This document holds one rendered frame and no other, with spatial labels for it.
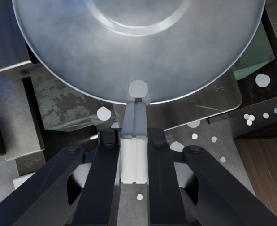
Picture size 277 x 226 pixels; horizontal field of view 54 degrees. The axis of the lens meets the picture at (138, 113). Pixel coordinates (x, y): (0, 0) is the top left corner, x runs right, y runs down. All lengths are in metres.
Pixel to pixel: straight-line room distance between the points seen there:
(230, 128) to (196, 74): 0.83
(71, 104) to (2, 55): 0.12
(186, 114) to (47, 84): 0.25
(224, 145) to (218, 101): 0.82
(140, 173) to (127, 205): 0.95
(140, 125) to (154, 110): 0.14
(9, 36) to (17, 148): 0.17
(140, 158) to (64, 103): 0.32
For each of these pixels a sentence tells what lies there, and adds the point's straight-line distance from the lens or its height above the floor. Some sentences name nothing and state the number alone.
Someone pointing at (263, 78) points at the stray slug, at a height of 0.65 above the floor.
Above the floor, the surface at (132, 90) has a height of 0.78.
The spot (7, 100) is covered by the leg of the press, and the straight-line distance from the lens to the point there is 0.49.
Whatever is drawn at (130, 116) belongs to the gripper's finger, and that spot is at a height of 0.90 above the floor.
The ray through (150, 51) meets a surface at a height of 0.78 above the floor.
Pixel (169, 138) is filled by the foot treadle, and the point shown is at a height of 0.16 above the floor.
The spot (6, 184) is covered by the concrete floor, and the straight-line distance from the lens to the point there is 1.22.
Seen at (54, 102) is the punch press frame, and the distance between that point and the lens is 0.46.
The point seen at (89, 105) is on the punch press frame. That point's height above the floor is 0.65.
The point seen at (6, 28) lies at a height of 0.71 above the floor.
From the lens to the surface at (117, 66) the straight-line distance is 0.31.
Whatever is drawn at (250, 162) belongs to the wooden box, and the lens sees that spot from 1.06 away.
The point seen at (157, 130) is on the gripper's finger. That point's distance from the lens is 0.18.
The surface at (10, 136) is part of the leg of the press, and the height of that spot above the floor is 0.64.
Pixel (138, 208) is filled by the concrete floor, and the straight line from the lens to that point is 1.11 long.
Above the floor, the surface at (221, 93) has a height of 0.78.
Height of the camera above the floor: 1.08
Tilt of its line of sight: 84 degrees down
